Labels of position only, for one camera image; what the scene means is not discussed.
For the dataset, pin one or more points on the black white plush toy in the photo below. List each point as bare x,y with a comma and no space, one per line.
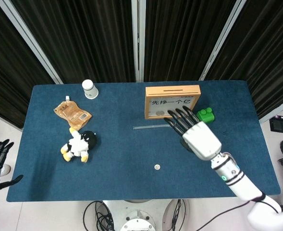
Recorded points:
80,145

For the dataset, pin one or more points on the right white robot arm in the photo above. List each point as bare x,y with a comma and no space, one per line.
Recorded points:
242,185

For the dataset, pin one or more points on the orange spout pouch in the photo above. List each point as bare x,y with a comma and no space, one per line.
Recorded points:
71,114

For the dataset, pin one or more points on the white partition post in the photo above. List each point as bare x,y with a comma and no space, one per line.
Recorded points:
28,36
225,31
138,36

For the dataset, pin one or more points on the blue table cloth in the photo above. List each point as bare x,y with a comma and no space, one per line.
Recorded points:
122,154

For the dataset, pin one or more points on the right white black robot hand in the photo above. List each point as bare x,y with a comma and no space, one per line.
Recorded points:
201,139

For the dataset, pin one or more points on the white paper cup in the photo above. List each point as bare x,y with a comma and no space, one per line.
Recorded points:
89,90

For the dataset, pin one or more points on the silver coin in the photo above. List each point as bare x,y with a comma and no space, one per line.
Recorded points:
157,166

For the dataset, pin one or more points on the wooden frame money box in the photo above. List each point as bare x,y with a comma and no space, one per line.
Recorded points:
155,92

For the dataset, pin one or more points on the green toy brick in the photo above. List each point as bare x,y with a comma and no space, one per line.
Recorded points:
205,115

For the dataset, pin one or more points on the white shoe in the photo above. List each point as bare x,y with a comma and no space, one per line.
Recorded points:
5,170

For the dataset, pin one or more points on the black equipment box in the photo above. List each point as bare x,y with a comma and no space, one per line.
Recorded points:
280,125

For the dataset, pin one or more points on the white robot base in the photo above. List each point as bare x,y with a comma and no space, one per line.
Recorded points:
139,216

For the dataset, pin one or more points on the plastic wrapped straw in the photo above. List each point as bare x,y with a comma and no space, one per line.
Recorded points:
148,126

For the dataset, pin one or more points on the dark curtain panel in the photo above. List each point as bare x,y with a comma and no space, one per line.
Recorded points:
2,72
179,36
271,48
83,36

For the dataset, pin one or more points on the white frame bar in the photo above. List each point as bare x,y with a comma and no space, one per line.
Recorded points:
275,109

